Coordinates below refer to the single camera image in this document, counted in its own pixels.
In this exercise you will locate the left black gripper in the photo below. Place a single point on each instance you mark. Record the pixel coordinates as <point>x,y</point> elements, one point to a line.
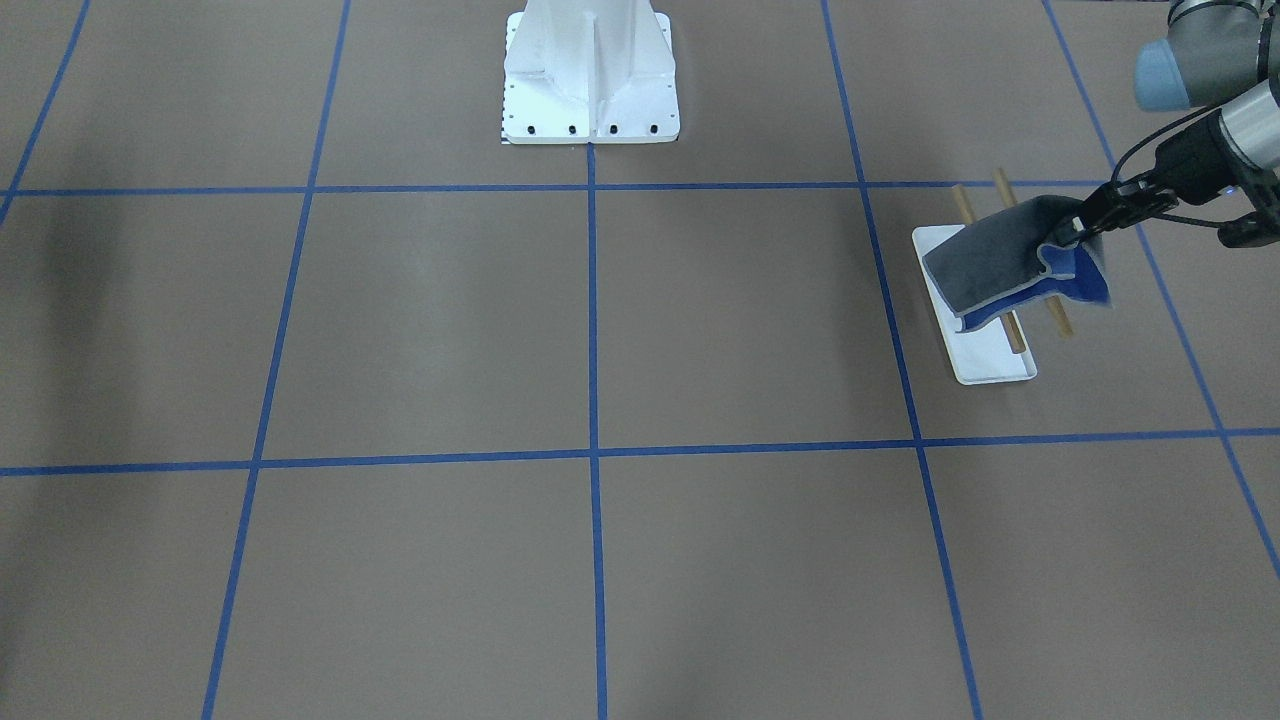
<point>1186,155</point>

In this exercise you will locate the blue grey towel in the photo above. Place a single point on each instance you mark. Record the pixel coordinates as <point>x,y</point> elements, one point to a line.
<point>1000,263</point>

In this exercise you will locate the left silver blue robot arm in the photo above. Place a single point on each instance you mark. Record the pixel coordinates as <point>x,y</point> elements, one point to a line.
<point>1218,64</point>

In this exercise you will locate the white wooden towel rack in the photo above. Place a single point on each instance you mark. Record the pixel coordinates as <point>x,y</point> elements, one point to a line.
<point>999,352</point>

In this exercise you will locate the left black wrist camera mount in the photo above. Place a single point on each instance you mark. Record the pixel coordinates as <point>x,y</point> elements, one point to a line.
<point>1258,228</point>

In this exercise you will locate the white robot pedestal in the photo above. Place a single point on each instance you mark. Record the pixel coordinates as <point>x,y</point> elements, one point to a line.
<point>589,72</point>

